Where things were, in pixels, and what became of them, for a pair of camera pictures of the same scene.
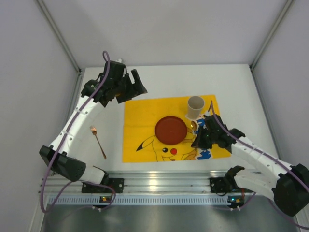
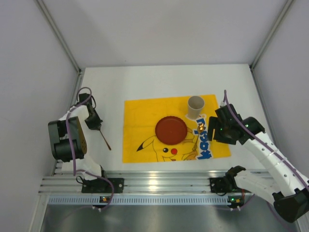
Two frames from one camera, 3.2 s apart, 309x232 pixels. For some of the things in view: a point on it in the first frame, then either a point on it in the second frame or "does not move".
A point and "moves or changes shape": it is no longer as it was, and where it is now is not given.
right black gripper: [203, 136] to [213, 129]
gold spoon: [193, 125] moves or changes shape
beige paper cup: [195, 103] does not move
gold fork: [93, 130] to [106, 143]
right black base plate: [220, 186] does not move
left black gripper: [129, 85] to [94, 121]
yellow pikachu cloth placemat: [140, 143] does not move
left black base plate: [117, 183] does not move
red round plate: [171, 130] does not move
